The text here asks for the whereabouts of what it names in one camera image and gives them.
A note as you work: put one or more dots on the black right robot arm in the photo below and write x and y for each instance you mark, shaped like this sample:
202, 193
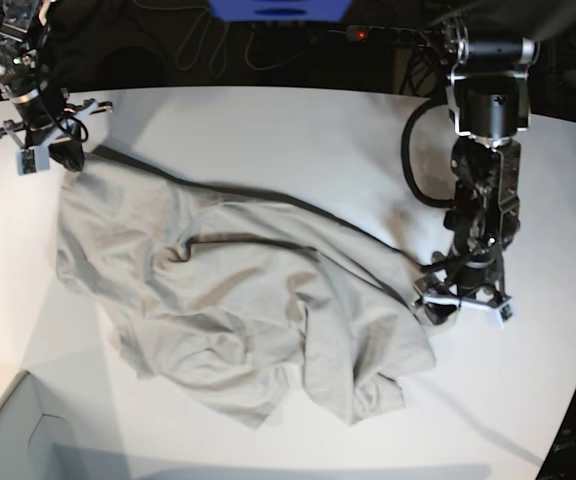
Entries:
25, 66

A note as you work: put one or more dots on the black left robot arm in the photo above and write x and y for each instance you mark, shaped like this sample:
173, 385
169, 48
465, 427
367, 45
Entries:
488, 101

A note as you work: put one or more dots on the beige grey t-shirt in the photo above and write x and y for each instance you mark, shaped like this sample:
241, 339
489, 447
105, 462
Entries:
234, 298

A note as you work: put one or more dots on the blue plastic bin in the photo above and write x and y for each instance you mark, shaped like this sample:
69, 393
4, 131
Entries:
279, 10

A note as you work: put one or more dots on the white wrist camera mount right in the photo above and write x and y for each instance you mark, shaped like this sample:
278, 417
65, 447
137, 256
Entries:
33, 137

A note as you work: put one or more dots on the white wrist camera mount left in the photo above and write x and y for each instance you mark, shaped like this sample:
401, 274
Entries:
499, 309

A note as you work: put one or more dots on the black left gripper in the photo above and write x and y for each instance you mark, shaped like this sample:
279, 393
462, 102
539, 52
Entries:
438, 313

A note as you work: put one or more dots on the white cardboard box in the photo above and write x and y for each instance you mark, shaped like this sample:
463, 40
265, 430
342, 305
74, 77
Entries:
44, 437

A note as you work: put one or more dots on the black power strip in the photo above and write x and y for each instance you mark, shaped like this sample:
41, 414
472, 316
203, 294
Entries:
402, 37

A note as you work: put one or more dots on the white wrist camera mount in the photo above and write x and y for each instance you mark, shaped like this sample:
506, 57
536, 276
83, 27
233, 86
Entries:
499, 309
33, 137

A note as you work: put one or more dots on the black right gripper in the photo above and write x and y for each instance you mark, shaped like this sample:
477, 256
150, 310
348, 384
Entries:
68, 151

